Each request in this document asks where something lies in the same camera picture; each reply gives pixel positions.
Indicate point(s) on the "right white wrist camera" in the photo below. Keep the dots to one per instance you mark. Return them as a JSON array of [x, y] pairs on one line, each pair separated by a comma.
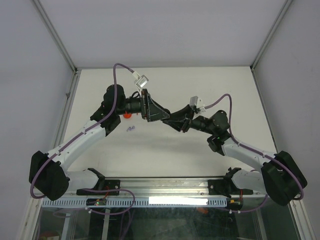
[[197, 105]]

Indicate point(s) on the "black base bracket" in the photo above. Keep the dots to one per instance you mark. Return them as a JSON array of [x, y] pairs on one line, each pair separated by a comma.
[[216, 187], [111, 185]]

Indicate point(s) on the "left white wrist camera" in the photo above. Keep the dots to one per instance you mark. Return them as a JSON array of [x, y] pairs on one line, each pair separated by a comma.
[[139, 80]]

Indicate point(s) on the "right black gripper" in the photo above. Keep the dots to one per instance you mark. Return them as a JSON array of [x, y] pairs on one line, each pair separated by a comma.
[[181, 119]]

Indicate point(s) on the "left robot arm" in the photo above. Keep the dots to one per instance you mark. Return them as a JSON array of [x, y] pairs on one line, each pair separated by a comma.
[[49, 172]]

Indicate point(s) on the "aluminium mounting rail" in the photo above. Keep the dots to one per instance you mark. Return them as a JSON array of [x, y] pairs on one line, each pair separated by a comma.
[[169, 186]]

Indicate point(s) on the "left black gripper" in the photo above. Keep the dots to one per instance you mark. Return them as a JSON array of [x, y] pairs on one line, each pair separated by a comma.
[[151, 110]]

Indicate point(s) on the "grey slotted cable duct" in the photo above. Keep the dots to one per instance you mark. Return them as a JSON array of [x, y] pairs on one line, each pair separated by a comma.
[[140, 202]]

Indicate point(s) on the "left black base bracket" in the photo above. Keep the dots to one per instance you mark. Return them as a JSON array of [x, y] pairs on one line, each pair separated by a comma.
[[111, 185]]

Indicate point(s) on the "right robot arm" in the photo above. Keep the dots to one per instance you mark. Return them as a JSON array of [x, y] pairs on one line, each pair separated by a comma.
[[275, 174]]

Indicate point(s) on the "orange round charging case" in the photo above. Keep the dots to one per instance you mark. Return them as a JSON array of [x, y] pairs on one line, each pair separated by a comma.
[[127, 115]]

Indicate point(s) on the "right black base bracket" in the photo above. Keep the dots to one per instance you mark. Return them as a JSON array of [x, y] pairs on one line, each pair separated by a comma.
[[216, 187]]

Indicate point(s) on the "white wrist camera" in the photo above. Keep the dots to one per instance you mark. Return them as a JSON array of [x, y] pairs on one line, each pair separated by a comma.
[[139, 80], [197, 105]]

